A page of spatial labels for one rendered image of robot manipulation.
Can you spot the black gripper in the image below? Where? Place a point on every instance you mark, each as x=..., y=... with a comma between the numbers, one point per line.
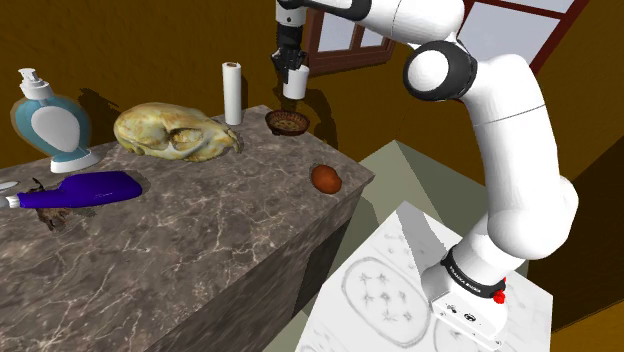
x=290, y=39

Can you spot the red-brown framed window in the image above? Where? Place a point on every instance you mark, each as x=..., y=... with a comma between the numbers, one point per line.
x=507, y=29
x=336, y=36

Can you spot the white paper towel roll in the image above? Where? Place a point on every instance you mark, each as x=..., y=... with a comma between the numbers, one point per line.
x=232, y=92

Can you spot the small white flat dish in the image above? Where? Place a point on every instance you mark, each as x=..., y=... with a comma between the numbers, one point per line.
x=7, y=186

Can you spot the white patterned robot stand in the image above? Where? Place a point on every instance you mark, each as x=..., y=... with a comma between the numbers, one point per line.
x=370, y=292

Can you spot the small brown figure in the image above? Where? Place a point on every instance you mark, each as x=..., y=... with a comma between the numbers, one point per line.
x=52, y=218

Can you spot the brown potato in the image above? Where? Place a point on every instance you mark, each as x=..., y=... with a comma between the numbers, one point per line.
x=326, y=179

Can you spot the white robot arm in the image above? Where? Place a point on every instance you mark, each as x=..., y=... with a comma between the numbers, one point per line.
x=516, y=161

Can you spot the dark blue bottle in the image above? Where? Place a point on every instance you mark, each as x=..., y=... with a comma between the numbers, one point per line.
x=88, y=189

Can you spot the blue and white soap dispenser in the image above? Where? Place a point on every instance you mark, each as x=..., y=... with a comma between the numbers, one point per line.
x=53, y=126

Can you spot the yellowish animal skull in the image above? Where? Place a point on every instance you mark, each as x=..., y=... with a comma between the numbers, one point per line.
x=161, y=129

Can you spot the brown wicker bowl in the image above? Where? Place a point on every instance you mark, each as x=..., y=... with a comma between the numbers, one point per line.
x=287, y=124

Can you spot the white cup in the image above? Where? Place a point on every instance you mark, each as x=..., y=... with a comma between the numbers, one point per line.
x=295, y=85

